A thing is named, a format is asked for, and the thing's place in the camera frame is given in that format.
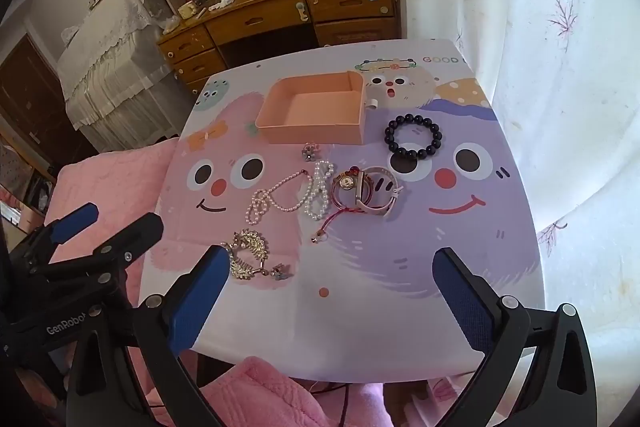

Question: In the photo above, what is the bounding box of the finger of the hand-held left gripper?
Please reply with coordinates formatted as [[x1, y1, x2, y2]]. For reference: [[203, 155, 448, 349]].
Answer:
[[7, 203, 99, 268], [30, 213, 165, 288]]

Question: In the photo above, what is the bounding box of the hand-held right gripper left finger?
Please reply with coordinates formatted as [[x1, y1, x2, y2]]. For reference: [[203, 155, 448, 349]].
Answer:
[[65, 245, 237, 427]]

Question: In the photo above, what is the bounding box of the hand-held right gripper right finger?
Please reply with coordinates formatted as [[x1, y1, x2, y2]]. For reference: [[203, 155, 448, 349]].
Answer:
[[431, 247, 599, 427]]

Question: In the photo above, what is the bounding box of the beige strap watch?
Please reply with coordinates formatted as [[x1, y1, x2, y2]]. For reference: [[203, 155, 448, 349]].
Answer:
[[359, 165, 404, 221]]

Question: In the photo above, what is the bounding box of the pink pearl necklace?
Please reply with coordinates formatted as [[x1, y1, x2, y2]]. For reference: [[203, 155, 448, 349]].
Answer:
[[245, 168, 315, 225]]

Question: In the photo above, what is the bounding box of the white pearl bracelet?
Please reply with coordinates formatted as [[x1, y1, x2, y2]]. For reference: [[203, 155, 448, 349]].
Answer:
[[304, 159, 335, 221]]

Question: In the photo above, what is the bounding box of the red string bracelet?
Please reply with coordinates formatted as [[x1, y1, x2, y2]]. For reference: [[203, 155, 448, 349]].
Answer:
[[311, 164, 375, 244]]

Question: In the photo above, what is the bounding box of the pink plastic box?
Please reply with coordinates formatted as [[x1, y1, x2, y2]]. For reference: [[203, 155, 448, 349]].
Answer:
[[255, 71, 379, 145]]

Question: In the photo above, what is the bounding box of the pink fluffy blanket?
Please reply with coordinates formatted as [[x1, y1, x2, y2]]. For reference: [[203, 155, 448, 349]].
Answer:
[[45, 146, 481, 427]]

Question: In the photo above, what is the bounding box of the dark wooden door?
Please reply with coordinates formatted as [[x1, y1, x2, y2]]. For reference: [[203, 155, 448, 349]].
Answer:
[[0, 33, 97, 170]]

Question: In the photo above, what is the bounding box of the white lace cover cloth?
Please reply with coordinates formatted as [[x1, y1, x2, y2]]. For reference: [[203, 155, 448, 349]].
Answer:
[[54, 0, 182, 148]]

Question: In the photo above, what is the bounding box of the white floral curtain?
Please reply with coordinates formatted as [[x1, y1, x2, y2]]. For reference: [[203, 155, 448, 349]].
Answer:
[[395, 0, 640, 358]]

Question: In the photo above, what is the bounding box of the wooden desk with drawers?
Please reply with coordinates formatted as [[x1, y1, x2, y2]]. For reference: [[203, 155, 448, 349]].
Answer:
[[157, 0, 402, 94]]

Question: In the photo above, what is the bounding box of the black cable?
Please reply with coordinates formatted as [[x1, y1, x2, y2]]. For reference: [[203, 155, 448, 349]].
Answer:
[[309, 381, 352, 427]]

